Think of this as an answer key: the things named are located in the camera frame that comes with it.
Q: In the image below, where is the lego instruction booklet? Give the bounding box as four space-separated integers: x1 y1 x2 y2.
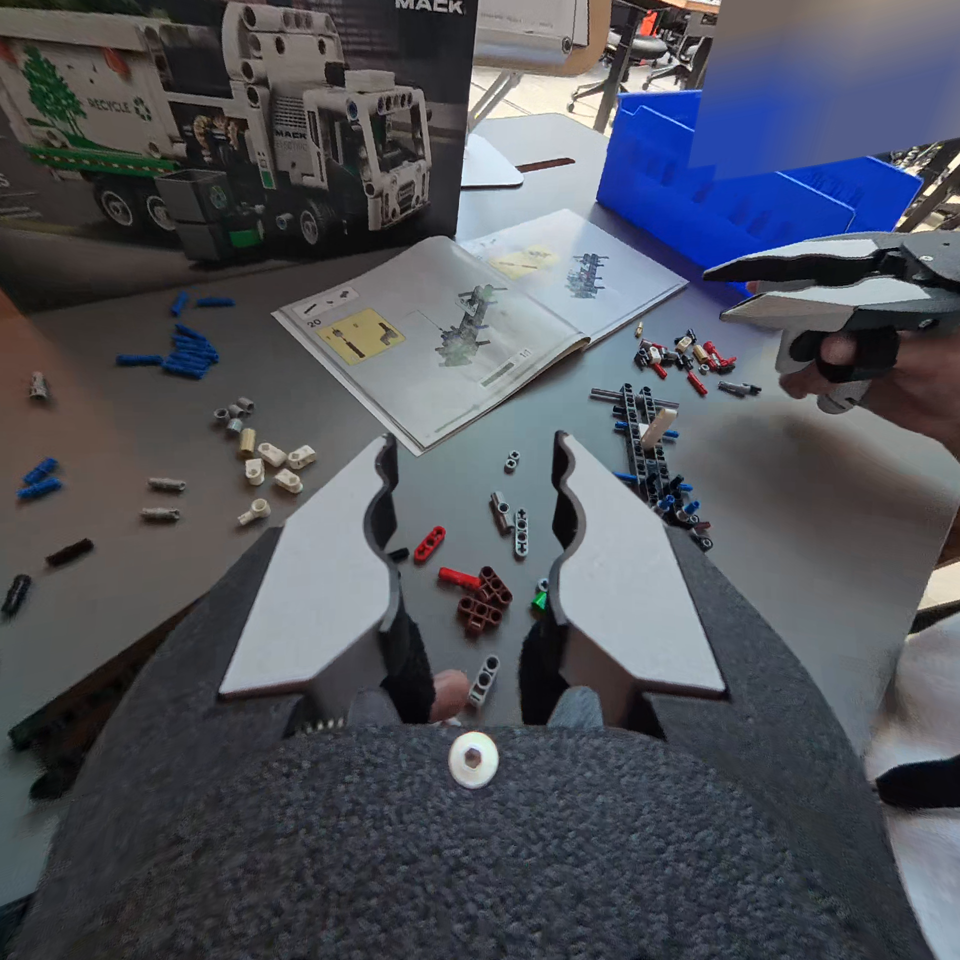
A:
271 208 690 456

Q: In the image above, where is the lego chassis assembly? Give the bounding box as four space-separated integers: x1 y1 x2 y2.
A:
590 384 715 552

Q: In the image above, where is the person's left hand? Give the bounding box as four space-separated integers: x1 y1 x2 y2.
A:
433 669 471 724

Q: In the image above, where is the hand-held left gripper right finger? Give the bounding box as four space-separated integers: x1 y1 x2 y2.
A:
549 431 729 725

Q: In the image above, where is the pile of blue pins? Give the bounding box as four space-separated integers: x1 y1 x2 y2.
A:
116 291 237 381

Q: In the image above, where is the person's right hand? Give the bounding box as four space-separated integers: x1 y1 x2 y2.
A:
778 330 960 455

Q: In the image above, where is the person's white shirt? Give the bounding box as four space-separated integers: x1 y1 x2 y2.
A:
862 615 960 960

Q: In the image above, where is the black office chair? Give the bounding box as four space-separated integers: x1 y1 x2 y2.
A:
567 0 721 114

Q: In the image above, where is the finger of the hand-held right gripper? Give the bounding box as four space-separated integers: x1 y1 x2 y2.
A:
702 232 906 286
718 282 884 333

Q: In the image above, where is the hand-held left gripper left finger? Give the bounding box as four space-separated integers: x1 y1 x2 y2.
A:
217 433 408 723

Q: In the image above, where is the white stand base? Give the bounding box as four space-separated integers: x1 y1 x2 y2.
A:
459 133 525 189

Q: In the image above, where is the blue plastic bin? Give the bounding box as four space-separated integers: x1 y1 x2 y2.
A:
596 90 925 269

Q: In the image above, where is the truck picture lego box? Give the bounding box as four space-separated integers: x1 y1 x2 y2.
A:
0 0 479 312

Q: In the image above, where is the black strap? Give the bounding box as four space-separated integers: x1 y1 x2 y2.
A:
875 756 960 810

